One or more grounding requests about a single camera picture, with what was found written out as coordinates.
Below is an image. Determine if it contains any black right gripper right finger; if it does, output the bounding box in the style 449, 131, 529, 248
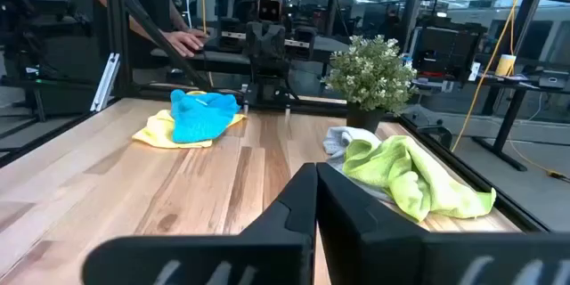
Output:
316, 162, 570, 285

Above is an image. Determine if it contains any pale yellow cup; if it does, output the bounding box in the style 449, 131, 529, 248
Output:
494, 53, 517, 77

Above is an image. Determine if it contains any yellow microfiber towel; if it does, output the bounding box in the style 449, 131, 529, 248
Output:
131, 90, 248, 150

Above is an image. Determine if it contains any black equipment cart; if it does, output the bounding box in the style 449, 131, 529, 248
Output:
0, 0, 97, 124

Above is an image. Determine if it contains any silver aluminium extrusion piece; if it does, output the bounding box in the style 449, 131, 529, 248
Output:
89, 52, 121, 113

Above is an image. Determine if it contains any small potted plant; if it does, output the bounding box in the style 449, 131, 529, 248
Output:
322, 34, 419, 134

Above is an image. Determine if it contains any lime green microfiber towel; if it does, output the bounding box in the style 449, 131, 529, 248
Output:
341, 134, 498, 224

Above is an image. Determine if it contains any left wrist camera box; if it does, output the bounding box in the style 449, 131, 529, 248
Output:
256, 0, 285, 24

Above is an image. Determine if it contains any small black device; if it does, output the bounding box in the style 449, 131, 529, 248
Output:
537, 69, 570, 91

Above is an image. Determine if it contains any grey desk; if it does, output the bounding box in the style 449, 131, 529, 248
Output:
151, 35, 351, 77

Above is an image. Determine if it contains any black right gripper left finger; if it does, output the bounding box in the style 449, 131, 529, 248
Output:
82, 162, 318, 285

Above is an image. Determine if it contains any black machine box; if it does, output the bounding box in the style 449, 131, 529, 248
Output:
411, 16, 487, 82

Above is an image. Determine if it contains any light grey microfiber towel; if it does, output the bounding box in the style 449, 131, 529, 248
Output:
322, 125, 395, 204

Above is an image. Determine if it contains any teal microfiber towel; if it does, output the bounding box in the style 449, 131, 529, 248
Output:
169, 88, 242, 145

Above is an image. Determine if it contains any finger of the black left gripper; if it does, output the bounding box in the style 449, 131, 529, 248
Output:
244, 20, 268, 61
265, 20, 288, 61

